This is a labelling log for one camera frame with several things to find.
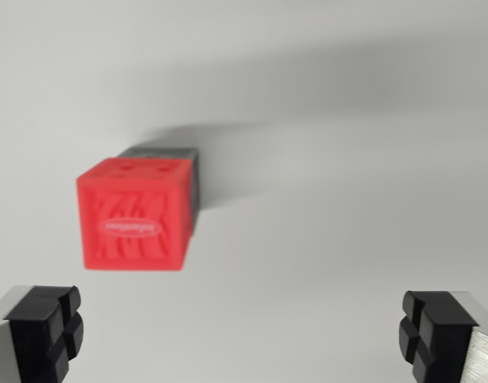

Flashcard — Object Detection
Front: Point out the black-padded silver gripper left finger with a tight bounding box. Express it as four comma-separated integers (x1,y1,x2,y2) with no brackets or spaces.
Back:
0,284,85,383

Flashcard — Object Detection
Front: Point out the grey embossed cube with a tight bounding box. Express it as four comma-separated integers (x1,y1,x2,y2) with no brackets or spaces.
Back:
117,146,201,213

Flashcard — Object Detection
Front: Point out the red embossed cube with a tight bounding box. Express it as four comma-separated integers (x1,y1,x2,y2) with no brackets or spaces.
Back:
76,156,199,273

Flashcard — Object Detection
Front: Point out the black-padded silver gripper right finger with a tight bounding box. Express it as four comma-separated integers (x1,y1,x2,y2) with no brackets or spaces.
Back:
397,289,488,383

